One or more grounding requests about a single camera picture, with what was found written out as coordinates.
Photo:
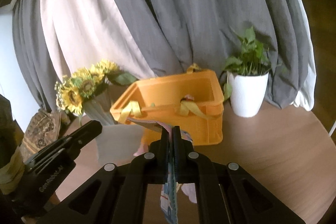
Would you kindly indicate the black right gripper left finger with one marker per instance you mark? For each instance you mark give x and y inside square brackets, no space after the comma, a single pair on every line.
[115,194]

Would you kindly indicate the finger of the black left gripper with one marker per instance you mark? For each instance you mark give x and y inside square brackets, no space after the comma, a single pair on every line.
[71,145]

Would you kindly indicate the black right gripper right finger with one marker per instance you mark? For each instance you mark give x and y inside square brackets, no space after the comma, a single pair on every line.
[226,193]

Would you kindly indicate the grey ribbed vase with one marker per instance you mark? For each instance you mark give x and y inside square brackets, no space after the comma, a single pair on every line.
[98,108]

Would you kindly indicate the sunflower bouquet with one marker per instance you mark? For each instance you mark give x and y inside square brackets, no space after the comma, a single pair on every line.
[85,83]

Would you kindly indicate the orange plastic crate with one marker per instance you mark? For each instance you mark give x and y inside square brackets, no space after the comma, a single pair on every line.
[192,100]

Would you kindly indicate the white ribbed plant pot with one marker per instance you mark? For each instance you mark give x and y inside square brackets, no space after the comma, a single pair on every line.
[247,93]

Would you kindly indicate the green potted plant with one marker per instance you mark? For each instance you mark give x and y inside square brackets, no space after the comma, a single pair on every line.
[251,60]

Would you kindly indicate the white sheer curtain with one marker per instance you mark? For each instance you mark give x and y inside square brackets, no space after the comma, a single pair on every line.
[80,33]

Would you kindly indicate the grey curtain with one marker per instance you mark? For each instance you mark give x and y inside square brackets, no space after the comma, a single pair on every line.
[173,34]

